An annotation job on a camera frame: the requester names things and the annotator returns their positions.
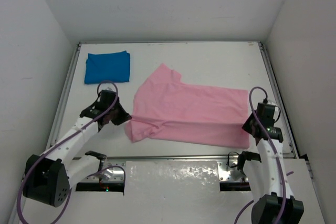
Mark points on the blue folded t shirt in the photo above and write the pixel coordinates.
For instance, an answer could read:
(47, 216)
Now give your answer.
(113, 67)

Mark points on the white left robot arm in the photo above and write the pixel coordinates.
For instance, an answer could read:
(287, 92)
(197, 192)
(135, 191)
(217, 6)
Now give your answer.
(49, 177)

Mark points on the pink t shirt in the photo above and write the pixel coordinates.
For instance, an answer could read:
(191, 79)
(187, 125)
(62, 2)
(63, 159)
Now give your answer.
(164, 108)

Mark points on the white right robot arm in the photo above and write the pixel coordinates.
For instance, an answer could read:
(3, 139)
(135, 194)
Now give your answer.
(273, 199)

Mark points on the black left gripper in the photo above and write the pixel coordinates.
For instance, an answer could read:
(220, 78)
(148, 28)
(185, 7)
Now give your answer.
(115, 115)

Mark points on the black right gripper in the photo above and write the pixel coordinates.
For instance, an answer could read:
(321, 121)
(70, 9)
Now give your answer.
(245, 126)

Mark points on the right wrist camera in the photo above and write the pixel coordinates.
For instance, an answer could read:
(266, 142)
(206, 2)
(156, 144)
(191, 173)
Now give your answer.
(268, 113)

